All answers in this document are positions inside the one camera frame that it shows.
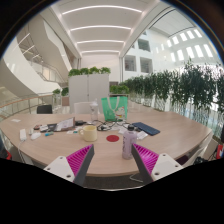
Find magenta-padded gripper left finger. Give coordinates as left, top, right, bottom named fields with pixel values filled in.
left=43, top=143, right=95, bottom=187

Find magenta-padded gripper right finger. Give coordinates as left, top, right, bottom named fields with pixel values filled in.
left=131, top=142, right=184, bottom=186

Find purple drink bottle black cap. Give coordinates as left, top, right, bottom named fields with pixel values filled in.
left=121, top=124, right=138, bottom=160

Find cream yellow mug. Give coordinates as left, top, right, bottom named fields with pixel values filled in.
left=78, top=124, right=98, bottom=143

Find white power strip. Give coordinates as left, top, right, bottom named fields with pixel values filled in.
left=19, top=128, right=28, bottom=142

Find flat round red coaster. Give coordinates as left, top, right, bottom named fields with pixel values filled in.
left=106, top=134, right=120, bottom=143

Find black office chair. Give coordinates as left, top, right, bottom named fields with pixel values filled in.
left=36, top=104, right=54, bottom=115

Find white chair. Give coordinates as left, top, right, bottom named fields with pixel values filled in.
left=73, top=101, right=98, bottom=115

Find clear shaker bottle white lid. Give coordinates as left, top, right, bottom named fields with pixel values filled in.
left=89, top=98, right=100, bottom=124

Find green cat print tote bag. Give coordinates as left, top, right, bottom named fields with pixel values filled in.
left=101, top=96, right=129, bottom=123

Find potted green plants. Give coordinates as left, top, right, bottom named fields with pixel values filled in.
left=52, top=87, right=70, bottom=107

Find tall white cabinet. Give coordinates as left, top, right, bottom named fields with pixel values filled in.
left=68, top=73, right=110, bottom=114

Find row of tall green plants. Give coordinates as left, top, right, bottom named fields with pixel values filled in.
left=128, top=59, right=224, bottom=116

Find wooden planter with green plants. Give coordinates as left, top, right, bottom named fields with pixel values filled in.
left=109, top=83, right=130, bottom=98

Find green bushy plant strip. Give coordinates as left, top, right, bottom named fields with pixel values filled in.
left=68, top=66, right=112, bottom=78

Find black cable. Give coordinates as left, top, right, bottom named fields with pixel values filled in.
left=96, top=120, right=129, bottom=132

